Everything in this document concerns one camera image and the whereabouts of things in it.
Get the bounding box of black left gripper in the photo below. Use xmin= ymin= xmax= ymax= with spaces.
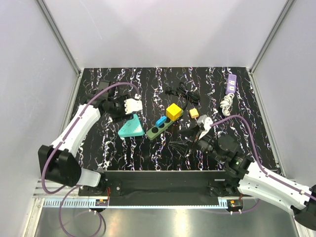
xmin=106 ymin=95 xmax=133 ymax=123

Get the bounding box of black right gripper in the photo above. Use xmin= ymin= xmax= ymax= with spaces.
xmin=169 ymin=123 xmax=225 ymax=162

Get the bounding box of teal triangular power strip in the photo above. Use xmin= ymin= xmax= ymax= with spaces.
xmin=118 ymin=114 xmax=144 ymax=138

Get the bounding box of green power strip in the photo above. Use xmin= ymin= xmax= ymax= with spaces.
xmin=146 ymin=110 xmax=183 ymax=141

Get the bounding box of yellow cube plug adapter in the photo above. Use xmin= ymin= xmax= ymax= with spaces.
xmin=166 ymin=103 xmax=182 ymax=121

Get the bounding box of light blue plug adapter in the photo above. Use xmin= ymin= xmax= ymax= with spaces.
xmin=155 ymin=116 xmax=167 ymax=127

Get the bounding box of white cable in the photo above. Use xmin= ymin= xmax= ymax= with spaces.
xmin=220 ymin=92 xmax=235 ymax=116

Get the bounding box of purple power strip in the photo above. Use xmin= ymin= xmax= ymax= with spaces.
xmin=225 ymin=74 xmax=237 ymax=95

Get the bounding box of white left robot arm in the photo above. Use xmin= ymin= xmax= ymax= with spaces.
xmin=38 ymin=80 xmax=133 ymax=196

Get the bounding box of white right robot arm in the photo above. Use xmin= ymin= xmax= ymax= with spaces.
xmin=170 ymin=126 xmax=316 ymax=230

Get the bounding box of small orange plug adapter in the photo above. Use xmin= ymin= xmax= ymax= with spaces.
xmin=189 ymin=108 xmax=199 ymax=119

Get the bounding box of black marbled table mat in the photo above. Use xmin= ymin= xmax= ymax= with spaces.
xmin=73 ymin=67 xmax=281 ymax=173

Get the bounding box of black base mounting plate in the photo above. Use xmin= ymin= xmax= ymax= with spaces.
xmin=78 ymin=170 xmax=252 ymax=207

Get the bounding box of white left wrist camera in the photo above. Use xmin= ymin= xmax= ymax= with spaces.
xmin=124 ymin=98 xmax=143 ymax=115

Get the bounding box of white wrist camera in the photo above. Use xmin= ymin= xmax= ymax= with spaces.
xmin=124 ymin=98 xmax=143 ymax=115
xmin=197 ymin=115 xmax=213 ymax=139

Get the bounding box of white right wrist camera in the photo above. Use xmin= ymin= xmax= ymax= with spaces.
xmin=197 ymin=115 xmax=213 ymax=139

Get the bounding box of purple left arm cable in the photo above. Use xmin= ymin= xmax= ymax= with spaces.
xmin=40 ymin=82 xmax=140 ymax=235

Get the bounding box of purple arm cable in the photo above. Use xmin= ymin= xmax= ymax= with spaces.
xmin=209 ymin=115 xmax=316 ymax=214
xmin=40 ymin=82 xmax=140 ymax=235

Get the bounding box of black coiled power cable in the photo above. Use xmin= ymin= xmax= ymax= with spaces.
xmin=165 ymin=82 xmax=200 ymax=109

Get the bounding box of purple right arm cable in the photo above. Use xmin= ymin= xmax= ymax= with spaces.
xmin=209 ymin=115 xmax=316 ymax=214

